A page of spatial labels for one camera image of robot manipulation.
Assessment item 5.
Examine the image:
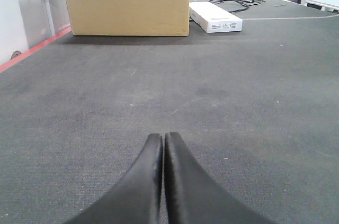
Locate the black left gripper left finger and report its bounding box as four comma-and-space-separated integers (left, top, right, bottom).
66, 133, 163, 223

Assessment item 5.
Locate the dark grey conveyor belt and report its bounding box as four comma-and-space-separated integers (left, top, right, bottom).
1, 0, 338, 223

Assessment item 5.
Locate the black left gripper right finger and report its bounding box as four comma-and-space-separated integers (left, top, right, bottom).
164, 132, 271, 223

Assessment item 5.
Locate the large cardboard box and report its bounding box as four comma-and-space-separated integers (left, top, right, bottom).
66, 0, 189, 37

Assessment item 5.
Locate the long white carton box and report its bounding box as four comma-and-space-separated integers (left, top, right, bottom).
189, 2, 243, 33

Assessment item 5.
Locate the red conveyor side rail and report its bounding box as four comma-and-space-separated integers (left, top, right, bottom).
1, 27, 72, 73

